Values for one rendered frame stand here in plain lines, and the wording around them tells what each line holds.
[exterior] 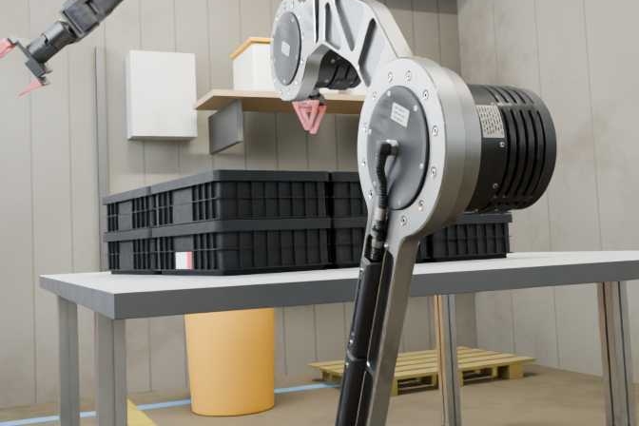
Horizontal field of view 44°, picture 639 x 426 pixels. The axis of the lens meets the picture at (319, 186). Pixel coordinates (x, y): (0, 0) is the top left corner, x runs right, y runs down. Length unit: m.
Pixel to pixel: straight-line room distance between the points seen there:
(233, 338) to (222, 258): 2.00
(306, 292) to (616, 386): 1.36
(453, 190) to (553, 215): 3.74
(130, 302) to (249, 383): 2.55
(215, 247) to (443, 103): 0.88
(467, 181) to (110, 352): 1.05
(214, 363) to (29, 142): 1.62
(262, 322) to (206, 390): 0.40
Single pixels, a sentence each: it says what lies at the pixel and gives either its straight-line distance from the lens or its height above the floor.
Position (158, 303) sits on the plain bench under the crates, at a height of 0.68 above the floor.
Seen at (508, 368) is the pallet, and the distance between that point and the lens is 4.46.
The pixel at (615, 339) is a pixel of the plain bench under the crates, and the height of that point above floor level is 0.45.
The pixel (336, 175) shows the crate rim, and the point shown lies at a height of 0.92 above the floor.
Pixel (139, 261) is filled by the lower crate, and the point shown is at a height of 0.74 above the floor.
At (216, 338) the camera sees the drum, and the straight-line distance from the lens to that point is 3.71.
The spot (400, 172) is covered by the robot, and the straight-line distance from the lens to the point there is 1.05.
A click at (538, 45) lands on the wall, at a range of 4.87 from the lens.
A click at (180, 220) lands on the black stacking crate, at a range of 1.90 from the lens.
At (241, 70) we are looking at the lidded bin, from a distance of 4.40.
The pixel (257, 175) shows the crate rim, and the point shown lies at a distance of 1.76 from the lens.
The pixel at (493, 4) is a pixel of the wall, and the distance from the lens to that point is 5.27.
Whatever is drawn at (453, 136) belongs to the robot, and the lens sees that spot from 0.97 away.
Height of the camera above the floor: 0.76
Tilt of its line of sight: 4 degrees up
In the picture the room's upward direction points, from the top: 3 degrees counter-clockwise
